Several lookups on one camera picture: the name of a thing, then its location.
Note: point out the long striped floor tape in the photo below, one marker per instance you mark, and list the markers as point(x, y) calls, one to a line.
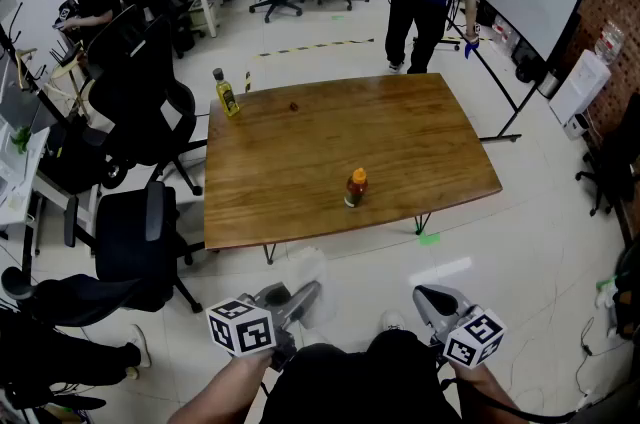
point(320, 45)

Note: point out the white wiping cloth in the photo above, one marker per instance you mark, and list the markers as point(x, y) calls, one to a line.
point(312, 269)

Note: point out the black office chair with headrest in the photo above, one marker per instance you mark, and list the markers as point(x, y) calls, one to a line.
point(135, 102)

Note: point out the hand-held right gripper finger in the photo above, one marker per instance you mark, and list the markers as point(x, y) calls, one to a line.
point(442, 302)
point(422, 307)

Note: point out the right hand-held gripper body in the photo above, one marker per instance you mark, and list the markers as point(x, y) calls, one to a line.
point(475, 337)

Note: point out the white water dispenser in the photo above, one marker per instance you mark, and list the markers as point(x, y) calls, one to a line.
point(580, 87)

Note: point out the person's right white shoe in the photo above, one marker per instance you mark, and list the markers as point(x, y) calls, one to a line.
point(394, 321)

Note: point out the small orange-capped bottle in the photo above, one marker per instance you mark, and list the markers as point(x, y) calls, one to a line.
point(356, 192)

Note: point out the person's left forearm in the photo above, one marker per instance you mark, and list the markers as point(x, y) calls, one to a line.
point(220, 392)

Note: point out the clear water jug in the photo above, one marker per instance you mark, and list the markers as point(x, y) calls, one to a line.
point(610, 44)

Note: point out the person's right forearm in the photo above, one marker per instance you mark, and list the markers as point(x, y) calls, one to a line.
point(487, 394)

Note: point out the white black-legged desk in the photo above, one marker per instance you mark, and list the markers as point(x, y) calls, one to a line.
point(15, 207)

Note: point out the person's black clothing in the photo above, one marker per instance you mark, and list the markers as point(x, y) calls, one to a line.
point(360, 382)

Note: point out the small green plant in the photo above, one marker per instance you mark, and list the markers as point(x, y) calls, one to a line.
point(21, 139)

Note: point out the yellow oil bottle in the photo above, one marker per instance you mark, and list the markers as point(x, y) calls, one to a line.
point(227, 99)

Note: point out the short striped floor tape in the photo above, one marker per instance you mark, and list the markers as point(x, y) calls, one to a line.
point(247, 82)

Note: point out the black coat rack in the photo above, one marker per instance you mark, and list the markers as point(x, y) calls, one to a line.
point(25, 72)

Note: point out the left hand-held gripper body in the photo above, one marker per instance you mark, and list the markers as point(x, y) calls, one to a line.
point(240, 327)

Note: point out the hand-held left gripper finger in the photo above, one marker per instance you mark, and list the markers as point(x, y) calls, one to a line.
point(275, 297)
point(306, 299)

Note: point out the metal trash can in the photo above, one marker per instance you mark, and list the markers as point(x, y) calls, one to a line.
point(548, 84)

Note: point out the black hairpin table leg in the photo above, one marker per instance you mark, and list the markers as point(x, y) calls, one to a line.
point(418, 230)
point(270, 260)

